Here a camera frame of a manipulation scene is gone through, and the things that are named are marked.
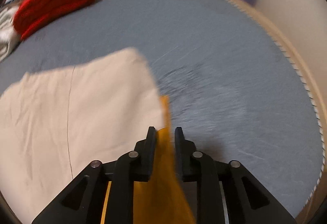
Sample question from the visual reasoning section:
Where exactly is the beige and orange hooded jacket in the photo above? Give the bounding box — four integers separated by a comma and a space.
1, 48, 195, 223

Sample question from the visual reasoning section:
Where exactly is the white folded fleece blanket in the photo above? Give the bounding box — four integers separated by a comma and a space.
0, 6, 20, 61

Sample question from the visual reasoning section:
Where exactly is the wooden bed frame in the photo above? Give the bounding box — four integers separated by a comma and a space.
103, 0, 327, 163

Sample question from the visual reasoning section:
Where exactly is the grey quilted bed cover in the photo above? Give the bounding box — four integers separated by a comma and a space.
1, 0, 323, 216

